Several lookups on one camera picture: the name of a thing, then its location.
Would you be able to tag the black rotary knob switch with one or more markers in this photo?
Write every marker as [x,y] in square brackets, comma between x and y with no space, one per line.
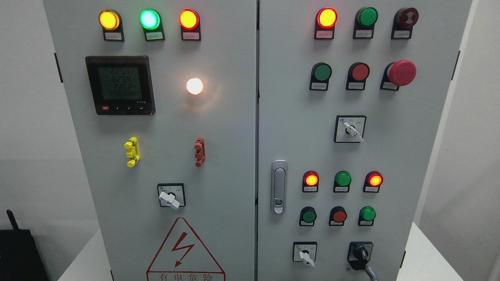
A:
[359,254]

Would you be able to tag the red terminal connector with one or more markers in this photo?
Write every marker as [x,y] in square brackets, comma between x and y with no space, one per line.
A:
[200,151]

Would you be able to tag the red lit indicator middle left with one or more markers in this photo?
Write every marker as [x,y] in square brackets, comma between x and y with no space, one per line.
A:
[310,182]

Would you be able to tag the white lit indicator lamp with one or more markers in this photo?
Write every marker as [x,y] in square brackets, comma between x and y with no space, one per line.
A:
[194,86]

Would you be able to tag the green push button lower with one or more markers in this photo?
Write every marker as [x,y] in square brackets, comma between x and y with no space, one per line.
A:
[307,216]

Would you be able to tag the green push button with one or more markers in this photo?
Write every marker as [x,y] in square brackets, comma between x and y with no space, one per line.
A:
[320,76]
[307,216]

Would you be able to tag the green push button upper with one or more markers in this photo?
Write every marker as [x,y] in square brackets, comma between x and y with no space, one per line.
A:
[320,76]

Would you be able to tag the grey left cabinet door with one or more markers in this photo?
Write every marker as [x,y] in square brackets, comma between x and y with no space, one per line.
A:
[220,195]

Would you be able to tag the grey cabinet door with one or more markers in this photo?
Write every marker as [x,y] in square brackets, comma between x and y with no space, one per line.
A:
[220,195]
[297,125]

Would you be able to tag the green indicator middle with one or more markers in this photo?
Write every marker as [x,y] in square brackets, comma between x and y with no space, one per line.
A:
[342,181]

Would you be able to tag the grey right cabinet door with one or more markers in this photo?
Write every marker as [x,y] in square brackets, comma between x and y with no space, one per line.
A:
[297,125]

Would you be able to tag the red push button lower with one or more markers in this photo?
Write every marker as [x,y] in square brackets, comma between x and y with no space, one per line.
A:
[337,216]

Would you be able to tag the red push button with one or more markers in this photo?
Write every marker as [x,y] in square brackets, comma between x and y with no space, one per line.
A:
[357,75]
[337,216]

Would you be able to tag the yellow terminal connector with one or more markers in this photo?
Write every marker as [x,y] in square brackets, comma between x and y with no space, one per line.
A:
[132,147]

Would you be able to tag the red push button upper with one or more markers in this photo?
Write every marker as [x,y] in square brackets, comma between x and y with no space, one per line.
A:
[357,75]

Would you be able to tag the red indicator middle right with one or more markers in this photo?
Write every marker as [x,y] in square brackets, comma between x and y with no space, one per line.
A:
[373,182]

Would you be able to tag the red lit indicator light left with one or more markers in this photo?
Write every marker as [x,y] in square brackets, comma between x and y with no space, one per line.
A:
[189,21]

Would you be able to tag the red electric warning sign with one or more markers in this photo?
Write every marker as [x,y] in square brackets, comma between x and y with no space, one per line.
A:
[184,257]

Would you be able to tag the green indicator lower right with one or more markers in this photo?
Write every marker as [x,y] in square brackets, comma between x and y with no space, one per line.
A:
[367,216]

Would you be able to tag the black digital power meter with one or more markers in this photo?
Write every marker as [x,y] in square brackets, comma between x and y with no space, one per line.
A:
[121,85]

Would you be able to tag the red lit indicator top right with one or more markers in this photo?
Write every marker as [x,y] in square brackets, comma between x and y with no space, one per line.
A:
[325,22]

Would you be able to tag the green lit indicator light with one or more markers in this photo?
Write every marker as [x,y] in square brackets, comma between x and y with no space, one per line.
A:
[152,26]

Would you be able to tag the red emergency stop button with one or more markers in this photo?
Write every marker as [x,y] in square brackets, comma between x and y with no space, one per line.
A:
[398,74]

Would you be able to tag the green indicator top right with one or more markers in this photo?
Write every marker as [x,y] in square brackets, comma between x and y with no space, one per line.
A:
[365,20]

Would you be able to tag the yellow indicator light top left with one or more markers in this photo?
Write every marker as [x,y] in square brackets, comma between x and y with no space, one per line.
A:
[112,25]

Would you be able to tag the dark red buzzer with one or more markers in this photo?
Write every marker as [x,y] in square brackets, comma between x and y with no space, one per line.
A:
[403,22]

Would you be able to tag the black box with antenna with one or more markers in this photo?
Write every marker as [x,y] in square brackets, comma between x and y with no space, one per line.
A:
[19,257]

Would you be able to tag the silver door latch handle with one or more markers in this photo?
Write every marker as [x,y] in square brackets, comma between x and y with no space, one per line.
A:
[278,186]

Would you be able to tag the white selector switch left door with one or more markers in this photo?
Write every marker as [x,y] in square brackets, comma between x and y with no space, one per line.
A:
[171,195]

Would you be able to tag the white selector switch upper right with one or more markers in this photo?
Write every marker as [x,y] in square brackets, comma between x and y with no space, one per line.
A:
[349,129]

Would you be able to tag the white selector switch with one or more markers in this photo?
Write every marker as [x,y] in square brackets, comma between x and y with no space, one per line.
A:
[305,252]
[349,129]

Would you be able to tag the white selector switch lower right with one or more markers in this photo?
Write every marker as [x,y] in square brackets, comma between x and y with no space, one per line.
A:
[305,252]

